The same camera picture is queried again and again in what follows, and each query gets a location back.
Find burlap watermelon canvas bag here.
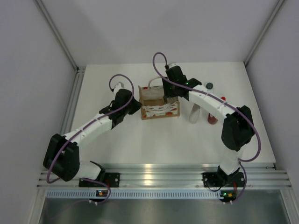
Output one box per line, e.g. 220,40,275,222
138,77,180,120

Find red bottle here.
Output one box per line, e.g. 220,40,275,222
206,96,227,126

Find beige bottle grey cap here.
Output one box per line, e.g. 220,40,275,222
166,97,178,105

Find white bottle grey cap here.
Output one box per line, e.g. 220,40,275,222
205,82,214,92

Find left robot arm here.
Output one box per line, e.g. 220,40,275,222
43,89,142,187

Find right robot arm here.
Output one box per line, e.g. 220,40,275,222
163,65,255,185

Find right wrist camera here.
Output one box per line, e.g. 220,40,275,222
165,63,179,69

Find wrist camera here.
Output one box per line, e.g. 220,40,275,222
113,82,124,94
165,63,179,69

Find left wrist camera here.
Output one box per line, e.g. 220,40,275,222
113,82,124,94

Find left aluminium frame post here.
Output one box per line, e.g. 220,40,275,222
35,0,79,70

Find aluminium frame post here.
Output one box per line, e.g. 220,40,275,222
243,0,287,67
35,0,79,70

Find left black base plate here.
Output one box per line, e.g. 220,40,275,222
79,172,120,188

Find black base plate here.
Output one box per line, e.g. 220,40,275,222
79,172,120,188
202,172,224,188

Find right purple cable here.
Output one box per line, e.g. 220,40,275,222
153,52,262,206

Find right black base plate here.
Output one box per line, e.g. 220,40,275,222
202,172,224,188

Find white slotted cable duct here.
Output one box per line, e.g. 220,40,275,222
46,189,234,199

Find right aluminium frame post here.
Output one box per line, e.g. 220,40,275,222
243,0,287,67

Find aluminium mounting rail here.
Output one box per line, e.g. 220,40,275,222
37,162,292,189

